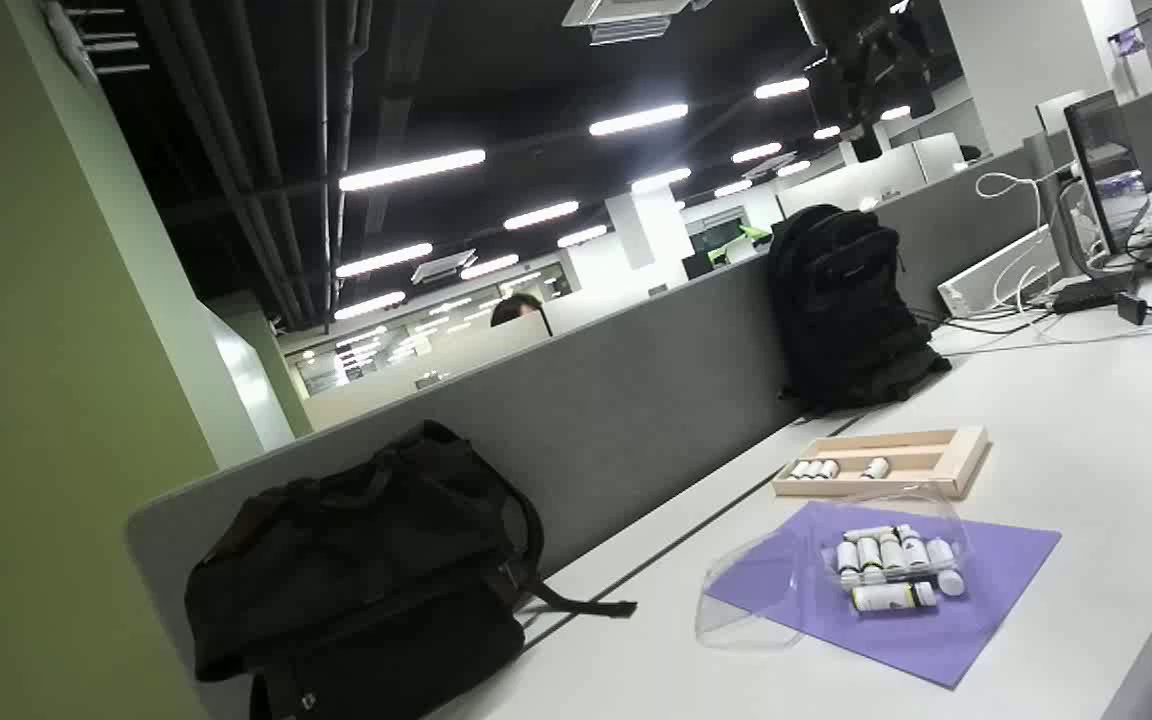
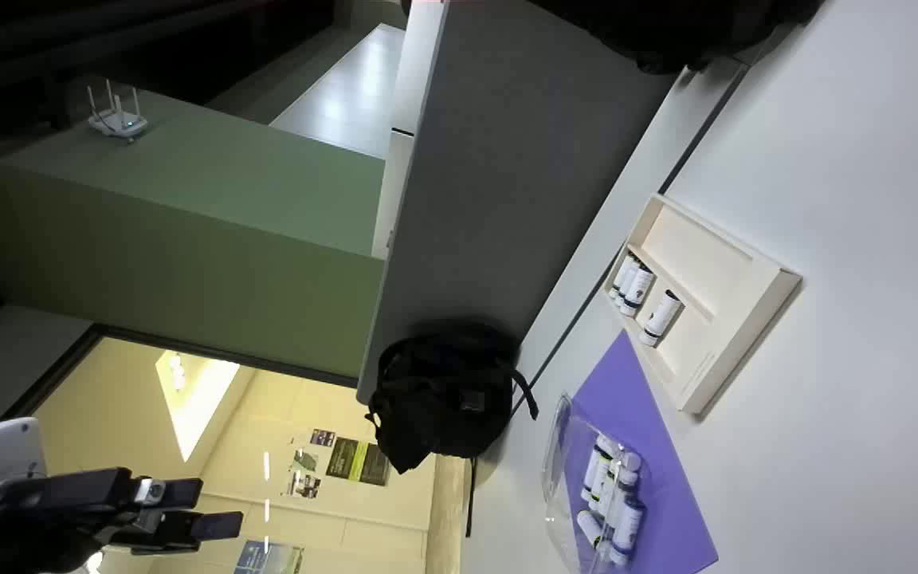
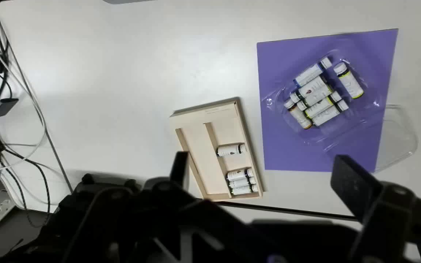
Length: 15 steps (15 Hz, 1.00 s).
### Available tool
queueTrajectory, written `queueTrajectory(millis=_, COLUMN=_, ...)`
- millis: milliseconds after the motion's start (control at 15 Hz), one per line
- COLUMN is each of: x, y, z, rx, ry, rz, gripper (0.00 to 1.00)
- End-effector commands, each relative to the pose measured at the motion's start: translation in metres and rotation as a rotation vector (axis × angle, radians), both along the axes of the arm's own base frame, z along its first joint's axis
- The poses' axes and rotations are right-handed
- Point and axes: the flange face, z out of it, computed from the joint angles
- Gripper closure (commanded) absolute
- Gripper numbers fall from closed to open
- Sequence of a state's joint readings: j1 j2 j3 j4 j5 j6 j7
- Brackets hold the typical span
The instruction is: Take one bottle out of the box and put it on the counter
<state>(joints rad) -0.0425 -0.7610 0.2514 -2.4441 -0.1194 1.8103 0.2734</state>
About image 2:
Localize framed picture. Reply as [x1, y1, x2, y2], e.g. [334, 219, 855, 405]
[230, 535, 311, 574]

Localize black bag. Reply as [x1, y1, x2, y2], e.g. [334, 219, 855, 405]
[528, 0, 826, 78]

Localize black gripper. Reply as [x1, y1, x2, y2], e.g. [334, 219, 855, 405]
[0, 467, 245, 574]

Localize white bottle blue band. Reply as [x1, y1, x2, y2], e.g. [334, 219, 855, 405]
[612, 253, 659, 318]
[636, 287, 685, 352]

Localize white bottle green bands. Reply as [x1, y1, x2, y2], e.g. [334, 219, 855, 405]
[580, 432, 623, 512]

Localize grey partition panel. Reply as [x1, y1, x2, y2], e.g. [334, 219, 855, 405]
[357, 0, 688, 405]

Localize white router with antennas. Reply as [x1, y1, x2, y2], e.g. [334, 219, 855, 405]
[80, 78, 154, 147]

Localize green cabinet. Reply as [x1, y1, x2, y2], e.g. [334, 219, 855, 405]
[0, 88, 389, 384]

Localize dark wall poster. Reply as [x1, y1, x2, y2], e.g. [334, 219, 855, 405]
[323, 433, 365, 481]
[357, 444, 394, 490]

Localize black backpack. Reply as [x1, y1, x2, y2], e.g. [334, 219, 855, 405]
[365, 318, 541, 478]

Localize cream wooden tray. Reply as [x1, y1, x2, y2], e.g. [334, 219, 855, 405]
[603, 192, 806, 423]

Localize purple mat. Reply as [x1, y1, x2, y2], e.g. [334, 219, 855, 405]
[558, 328, 721, 574]

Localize clear plastic box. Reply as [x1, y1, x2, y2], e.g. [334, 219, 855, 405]
[540, 392, 653, 574]

